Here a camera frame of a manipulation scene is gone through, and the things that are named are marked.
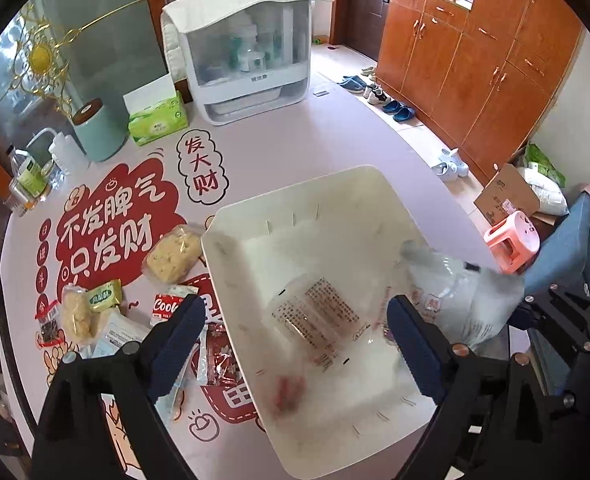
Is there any dark seaweed packet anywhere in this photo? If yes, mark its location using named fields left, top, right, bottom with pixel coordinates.
left=35, top=300, right=64, bottom=350

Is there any white green bottle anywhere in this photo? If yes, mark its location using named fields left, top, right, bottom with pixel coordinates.
left=227, top=30, right=268, bottom=73

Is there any brown wooden cabinet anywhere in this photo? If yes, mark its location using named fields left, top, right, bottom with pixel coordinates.
left=375, top=0, right=588, bottom=186

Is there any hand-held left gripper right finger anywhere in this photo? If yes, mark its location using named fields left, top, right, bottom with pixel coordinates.
left=386, top=294, right=566, bottom=480

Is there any glass bottle with green label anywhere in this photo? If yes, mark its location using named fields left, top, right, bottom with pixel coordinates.
left=7, top=145, right=50, bottom=206

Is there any green tissue pack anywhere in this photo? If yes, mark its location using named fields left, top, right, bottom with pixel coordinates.
left=123, top=74, right=188, bottom=147

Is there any dark entrance door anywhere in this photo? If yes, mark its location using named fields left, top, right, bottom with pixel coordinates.
left=347, top=0, right=400, bottom=61

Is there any red candy packet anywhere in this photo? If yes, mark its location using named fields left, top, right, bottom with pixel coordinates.
left=202, top=322, right=238, bottom=388

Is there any pink plastic stool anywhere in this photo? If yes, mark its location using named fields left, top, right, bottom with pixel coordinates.
left=484, top=210, right=540, bottom=275

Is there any light blue packet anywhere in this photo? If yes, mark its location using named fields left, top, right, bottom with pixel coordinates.
left=77, top=341, right=126, bottom=361

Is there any white squeeze bottle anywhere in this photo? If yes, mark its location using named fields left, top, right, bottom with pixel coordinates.
left=27, top=127, right=90, bottom=176

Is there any golden sun ornament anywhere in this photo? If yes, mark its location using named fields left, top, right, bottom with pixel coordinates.
left=5, top=2, right=83, bottom=116

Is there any yellow cracker packet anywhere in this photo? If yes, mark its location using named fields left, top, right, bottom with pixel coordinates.
left=142, top=224, right=206, bottom=285

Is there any small green snack packet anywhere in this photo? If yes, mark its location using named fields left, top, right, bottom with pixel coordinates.
left=85, top=280, right=124, bottom=313

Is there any white quilted cushion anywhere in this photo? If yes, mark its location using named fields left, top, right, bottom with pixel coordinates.
left=160, top=12, right=188, bottom=81

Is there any mint green canister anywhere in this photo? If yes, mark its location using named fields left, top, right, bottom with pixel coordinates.
left=71, top=100, right=128, bottom=163

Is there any white dish cabinet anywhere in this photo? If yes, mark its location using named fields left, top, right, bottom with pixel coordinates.
left=161, top=0, right=336, bottom=126

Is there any white plastic bin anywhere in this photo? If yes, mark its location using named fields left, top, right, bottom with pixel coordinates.
left=201, top=165, right=513, bottom=478

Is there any green plastic bag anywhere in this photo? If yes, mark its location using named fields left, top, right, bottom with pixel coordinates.
left=524, top=142, right=566, bottom=186

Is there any clear plastic snack bag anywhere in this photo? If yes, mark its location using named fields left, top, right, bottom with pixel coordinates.
left=400, top=240, right=526, bottom=351

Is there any blue slipper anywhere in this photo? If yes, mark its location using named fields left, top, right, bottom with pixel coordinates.
left=336, top=75, right=368, bottom=95

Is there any small clear jar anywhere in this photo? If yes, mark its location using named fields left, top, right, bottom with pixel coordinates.
left=45, top=162, right=66, bottom=191

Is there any pink printed table cover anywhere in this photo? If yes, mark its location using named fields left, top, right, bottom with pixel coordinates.
left=0, top=45, right=476, bottom=480

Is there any cardboard box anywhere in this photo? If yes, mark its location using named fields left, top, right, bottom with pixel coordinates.
left=474, top=162, right=543, bottom=226

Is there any white plastic bag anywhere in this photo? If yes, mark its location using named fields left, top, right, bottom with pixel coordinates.
left=517, top=166, right=570, bottom=218

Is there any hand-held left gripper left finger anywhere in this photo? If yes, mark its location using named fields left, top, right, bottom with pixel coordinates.
left=32, top=294, right=206, bottom=480

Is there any red white cookie packet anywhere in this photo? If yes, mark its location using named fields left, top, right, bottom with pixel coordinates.
left=151, top=285, right=200, bottom=323

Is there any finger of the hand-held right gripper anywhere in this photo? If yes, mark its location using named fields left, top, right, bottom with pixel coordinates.
left=512, top=282, right=590, bottom=361

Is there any pale cookie packet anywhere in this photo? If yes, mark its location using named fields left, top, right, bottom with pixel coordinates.
left=60, top=285, right=106, bottom=345

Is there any clear printed snack packet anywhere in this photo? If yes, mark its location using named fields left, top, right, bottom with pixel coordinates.
left=267, top=275, right=368, bottom=371

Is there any white snack packet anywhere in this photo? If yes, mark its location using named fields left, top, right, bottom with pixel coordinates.
left=95, top=310, right=150, bottom=356

